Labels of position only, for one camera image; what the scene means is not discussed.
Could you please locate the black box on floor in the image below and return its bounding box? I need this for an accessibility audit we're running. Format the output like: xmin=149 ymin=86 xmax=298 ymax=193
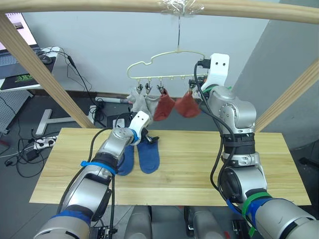
xmin=105 ymin=113 xmax=133 ymax=129

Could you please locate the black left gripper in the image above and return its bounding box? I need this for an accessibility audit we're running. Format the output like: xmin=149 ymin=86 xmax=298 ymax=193
xmin=140 ymin=121 xmax=160 ymax=145

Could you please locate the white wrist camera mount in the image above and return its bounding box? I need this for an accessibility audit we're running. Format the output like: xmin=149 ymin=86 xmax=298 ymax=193
xmin=200 ymin=53 xmax=230 ymax=92
xmin=128 ymin=111 xmax=152 ymax=145

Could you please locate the white desk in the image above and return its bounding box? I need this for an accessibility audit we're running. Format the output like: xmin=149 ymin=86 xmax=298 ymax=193
xmin=0 ymin=46 xmax=75 ymax=136

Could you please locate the red sock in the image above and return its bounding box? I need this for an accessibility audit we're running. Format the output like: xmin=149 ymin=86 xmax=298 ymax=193
xmin=173 ymin=91 xmax=201 ymax=119
xmin=153 ymin=91 xmax=175 ymax=122

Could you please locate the white power strip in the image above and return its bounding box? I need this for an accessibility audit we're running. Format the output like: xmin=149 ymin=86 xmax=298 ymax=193
xmin=33 ymin=135 xmax=58 ymax=150

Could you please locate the open laptop computer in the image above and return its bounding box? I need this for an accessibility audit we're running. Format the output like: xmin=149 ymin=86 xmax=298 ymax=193
xmin=0 ymin=12 xmax=35 ymax=67

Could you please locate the grey perforated board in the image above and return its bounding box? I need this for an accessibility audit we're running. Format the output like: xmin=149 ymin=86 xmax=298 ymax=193
xmin=0 ymin=91 xmax=32 ymax=134

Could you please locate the clear tape wrap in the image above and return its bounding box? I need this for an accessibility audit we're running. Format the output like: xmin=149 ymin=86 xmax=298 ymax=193
xmin=157 ymin=0 xmax=205 ymax=17

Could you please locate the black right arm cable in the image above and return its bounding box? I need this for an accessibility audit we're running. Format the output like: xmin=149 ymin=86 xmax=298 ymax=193
xmin=194 ymin=58 xmax=251 ymax=226

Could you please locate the black power adapter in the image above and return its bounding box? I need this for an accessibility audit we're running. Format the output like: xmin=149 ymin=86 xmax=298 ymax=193
xmin=25 ymin=150 xmax=40 ymax=162

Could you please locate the light grey sock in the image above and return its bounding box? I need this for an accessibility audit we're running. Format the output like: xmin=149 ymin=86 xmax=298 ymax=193
xmin=144 ymin=96 xmax=160 ymax=120
xmin=126 ymin=87 xmax=148 ymax=113

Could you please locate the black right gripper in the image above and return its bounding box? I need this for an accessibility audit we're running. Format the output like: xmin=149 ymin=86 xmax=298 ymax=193
xmin=189 ymin=74 xmax=209 ymax=99

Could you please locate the slanted light wooden frame post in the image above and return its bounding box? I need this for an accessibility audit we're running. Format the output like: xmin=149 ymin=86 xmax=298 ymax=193
xmin=0 ymin=13 xmax=97 ymax=129
xmin=254 ymin=57 xmax=319 ymax=132

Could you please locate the black green mouse pad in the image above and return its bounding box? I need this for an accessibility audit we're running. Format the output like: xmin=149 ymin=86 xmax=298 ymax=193
xmin=0 ymin=72 xmax=42 ymax=91

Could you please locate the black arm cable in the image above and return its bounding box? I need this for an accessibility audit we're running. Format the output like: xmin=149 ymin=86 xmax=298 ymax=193
xmin=194 ymin=58 xmax=251 ymax=226
xmin=58 ymin=112 xmax=133 ymax=231

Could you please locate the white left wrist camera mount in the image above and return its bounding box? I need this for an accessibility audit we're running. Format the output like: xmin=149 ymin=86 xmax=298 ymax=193
xmin=128 ymin=111 xmax=152 ymax=145

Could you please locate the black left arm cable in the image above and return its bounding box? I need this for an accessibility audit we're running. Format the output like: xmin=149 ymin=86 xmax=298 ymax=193
xmin=58 ymin=112 xmax=133 ymax=231

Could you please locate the black desk cable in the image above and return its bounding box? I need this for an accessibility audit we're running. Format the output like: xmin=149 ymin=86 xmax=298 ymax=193
xmin=37 ymin=48 xmax=93 ymax=101

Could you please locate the cream wire clip hanger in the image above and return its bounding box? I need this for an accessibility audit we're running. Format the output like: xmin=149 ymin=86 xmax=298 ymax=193
xmin=127 ymin=14 xmax=209 ymax=82

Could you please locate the blue sock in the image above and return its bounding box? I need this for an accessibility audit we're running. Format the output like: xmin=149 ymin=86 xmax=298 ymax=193
xmin=116 ymin=145 xmax=136 ymax=176
xmin=136 ymin=139 xmax=160 ymax=174

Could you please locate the light wooden frame crossbeam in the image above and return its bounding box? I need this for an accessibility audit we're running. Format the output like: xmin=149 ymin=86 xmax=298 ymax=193
xmin=0 ymin=0 xmax=319 ymax=25

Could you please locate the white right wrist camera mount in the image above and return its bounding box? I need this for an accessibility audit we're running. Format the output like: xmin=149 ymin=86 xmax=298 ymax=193
xmin=200 ymin=53 xmax=230 ymax=92

